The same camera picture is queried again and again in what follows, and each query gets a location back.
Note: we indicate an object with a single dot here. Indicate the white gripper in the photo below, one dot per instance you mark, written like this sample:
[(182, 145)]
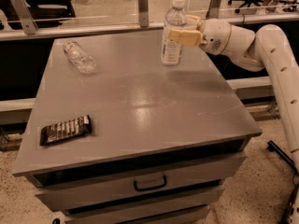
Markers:
[(214, 36)]

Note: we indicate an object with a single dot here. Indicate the blue labelled plastic bottle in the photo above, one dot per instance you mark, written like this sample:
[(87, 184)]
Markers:
[(175, 20)]

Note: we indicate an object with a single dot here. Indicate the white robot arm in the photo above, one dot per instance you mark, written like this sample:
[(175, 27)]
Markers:
[(268, 48)]

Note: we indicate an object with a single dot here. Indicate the clear empty plastic bottle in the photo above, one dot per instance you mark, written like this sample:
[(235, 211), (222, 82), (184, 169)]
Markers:
[(84, 62)]

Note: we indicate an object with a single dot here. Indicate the grey drawer cabinet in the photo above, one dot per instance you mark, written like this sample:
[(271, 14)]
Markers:
[(143, 114)]

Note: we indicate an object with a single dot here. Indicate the black stand leg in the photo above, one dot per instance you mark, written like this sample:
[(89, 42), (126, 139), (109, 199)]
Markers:
[(273, 147)]

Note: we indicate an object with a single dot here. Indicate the black snack bar wrapper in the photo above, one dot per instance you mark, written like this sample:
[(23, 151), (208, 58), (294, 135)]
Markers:
[(64, 131)]

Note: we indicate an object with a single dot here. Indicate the black office chair left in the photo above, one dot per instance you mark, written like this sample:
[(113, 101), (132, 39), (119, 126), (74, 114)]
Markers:
[(47, 13)]

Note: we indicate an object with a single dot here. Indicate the lower grey drawer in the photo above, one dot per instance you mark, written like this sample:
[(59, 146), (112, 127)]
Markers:
[(175, 208)]

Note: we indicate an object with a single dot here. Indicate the grey drawer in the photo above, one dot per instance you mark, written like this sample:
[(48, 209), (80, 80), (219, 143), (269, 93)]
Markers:
[(178, 175), (175, 208)]

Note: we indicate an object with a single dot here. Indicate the upper grey drawer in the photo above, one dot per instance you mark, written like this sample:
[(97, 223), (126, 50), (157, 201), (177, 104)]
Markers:
[(178, 175)]

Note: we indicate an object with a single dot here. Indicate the right metal bracket post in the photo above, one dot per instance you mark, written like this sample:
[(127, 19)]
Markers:
[(213, 9)]

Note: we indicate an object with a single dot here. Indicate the metal bracket post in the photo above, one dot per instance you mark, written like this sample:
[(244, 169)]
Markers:
[(213, 9), (27, 23), (143, 13)]

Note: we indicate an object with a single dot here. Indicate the middle metal bracket post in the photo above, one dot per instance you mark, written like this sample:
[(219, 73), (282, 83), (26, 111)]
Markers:
[(143, 13)]

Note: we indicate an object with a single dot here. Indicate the black drawer handle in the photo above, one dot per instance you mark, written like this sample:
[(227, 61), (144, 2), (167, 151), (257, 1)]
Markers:
[(149, 184)]

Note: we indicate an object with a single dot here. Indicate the left metal bracket post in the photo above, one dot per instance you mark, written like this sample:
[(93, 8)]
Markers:
[(27, 23)]

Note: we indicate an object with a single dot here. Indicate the grey metal rail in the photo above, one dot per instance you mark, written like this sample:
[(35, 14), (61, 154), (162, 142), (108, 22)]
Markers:
[(119, 28)]

